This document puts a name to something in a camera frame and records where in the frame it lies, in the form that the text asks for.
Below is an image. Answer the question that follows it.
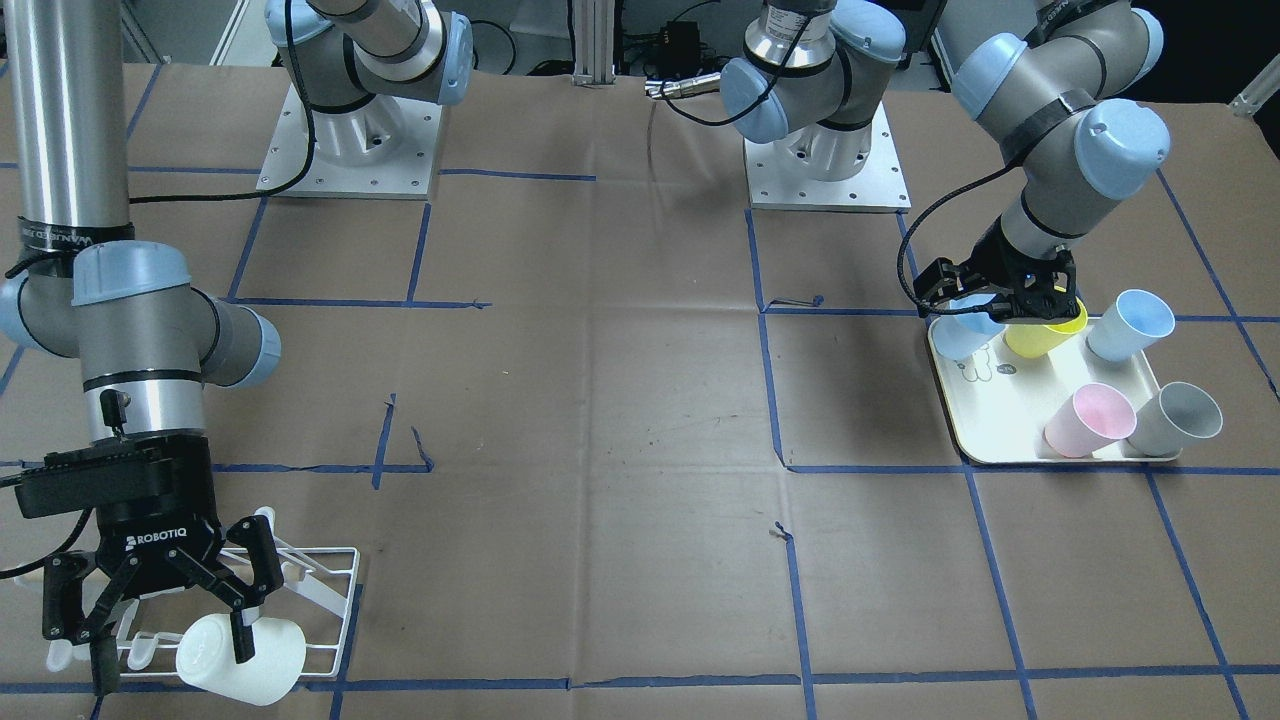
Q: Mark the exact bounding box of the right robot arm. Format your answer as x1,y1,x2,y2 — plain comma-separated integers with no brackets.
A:
3,1,307,706

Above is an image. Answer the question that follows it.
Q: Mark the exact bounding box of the aluminium frame post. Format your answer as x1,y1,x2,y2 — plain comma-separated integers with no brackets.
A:
570,0,621,86

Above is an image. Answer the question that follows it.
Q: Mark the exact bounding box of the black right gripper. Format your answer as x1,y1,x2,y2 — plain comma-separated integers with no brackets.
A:
15,433,284,698

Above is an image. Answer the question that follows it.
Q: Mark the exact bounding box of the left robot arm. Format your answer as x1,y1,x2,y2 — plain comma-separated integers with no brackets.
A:
719,1,1170,324

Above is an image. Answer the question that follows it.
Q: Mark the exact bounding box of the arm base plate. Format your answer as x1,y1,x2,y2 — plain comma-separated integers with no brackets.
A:
742,105,911,213
280,95,445,201

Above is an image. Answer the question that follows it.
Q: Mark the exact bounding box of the cream plastic tray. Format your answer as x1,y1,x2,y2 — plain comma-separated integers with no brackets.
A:
927,327,1161,465

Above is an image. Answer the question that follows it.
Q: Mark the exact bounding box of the light blue ikea cup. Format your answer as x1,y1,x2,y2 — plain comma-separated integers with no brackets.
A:
931,311,1006,361
1085,288,1176,363

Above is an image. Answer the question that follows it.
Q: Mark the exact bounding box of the white ikea cup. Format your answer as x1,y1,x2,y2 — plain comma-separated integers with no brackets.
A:
175,612,308,707

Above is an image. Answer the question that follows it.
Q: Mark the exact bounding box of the yellow ikea cup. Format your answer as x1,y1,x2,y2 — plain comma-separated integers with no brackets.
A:
1004,299,1088,359

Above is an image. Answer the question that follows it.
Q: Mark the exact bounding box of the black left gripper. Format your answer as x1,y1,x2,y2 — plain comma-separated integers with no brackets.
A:
911,215,1083,325

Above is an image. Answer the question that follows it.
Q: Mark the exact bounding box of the pink ikea cup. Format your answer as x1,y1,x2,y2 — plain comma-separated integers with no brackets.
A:
1043,382,1137,457

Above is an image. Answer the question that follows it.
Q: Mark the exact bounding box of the grey ikea cup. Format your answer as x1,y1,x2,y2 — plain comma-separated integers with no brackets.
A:
1126,380,1224,456

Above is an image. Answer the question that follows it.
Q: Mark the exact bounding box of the white wire cup rack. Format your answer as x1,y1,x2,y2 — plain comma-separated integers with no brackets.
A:
10,534,361,687

